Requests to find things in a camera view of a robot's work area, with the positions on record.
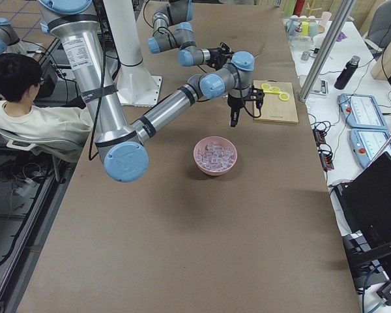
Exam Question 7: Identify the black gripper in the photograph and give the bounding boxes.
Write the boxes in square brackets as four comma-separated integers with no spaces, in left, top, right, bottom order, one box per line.
[227,89,250,127]
[208,48,232,69]

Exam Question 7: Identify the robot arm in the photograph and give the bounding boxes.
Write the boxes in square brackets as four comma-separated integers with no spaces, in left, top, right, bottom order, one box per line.
[147,1,234,70]
[39,1,255,183]

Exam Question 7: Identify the pile of clear ice cubes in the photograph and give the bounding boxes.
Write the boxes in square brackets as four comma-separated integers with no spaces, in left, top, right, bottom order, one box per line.
[195,142,236,172]

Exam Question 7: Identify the bamboo cutting board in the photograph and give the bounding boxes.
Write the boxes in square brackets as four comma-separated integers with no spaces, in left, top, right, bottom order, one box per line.
[252,80,298,124]

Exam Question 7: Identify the yellow lemon slice one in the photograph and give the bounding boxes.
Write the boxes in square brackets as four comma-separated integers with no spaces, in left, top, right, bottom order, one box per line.
[261,83,271,91]

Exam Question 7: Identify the pink bowl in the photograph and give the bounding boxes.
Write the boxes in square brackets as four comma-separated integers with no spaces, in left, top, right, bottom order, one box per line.
[193,136,238,176]

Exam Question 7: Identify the yellow plastic knife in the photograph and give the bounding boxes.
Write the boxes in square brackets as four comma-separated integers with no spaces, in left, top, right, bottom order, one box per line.
[263,89,281,95]

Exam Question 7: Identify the yellow lemon slice two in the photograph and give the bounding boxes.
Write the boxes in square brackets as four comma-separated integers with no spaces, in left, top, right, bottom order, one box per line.
[270,86,281,94]

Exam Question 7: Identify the yellow lemon slice three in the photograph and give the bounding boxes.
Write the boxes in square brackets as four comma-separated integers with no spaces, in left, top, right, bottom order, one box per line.
[279,93,290,101]

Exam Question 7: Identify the white digital scale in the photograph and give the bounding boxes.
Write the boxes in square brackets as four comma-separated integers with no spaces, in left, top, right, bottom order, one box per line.
[310,80,328,96]

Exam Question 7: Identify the yellow cup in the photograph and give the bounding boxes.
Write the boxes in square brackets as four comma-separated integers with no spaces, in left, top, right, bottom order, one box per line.
[300,21,309,37]

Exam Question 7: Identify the black water bottle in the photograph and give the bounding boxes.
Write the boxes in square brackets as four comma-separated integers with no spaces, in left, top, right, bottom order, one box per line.
[334,55,360,90]

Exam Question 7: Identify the blue teach pendant far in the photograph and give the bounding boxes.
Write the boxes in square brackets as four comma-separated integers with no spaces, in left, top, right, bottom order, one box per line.
[338,93,387,130]

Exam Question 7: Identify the blue teach pendant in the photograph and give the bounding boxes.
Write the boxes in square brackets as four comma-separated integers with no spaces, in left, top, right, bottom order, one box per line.
[349,128,390,168]
[338,93,387,130]

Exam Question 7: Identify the blue teach pendant near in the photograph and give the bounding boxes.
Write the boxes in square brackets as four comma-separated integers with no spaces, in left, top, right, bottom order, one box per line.
[349,128,390,168]

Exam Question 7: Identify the black monitor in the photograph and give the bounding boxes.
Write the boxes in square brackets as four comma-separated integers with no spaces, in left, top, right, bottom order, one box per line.
[342,153,391,246]

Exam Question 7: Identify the grey office chair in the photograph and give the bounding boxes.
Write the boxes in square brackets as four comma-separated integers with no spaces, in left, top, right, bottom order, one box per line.
[364,1,391,51]

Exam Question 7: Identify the seated person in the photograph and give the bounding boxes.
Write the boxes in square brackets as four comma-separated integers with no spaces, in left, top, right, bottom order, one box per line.
[0,53,93,145]

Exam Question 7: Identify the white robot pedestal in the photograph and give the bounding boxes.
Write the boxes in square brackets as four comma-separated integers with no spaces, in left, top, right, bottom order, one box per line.
[103,0,162,107]

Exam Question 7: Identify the aluminium frame post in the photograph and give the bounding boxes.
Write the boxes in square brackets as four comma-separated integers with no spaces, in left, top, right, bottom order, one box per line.
[298,0,356,102]

